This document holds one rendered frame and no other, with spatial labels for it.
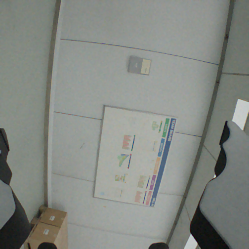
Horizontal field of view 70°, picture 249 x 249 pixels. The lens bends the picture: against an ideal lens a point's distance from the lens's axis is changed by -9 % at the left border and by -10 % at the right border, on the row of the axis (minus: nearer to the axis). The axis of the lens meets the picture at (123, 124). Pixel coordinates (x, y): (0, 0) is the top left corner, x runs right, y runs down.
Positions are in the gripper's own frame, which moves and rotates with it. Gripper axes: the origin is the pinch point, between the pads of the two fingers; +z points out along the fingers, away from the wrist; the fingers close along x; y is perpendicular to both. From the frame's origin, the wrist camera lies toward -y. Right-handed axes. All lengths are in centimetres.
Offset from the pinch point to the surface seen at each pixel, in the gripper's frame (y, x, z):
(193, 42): 43, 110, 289
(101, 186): 280, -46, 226
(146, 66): 79, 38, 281
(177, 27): 22, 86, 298
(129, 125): 168, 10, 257
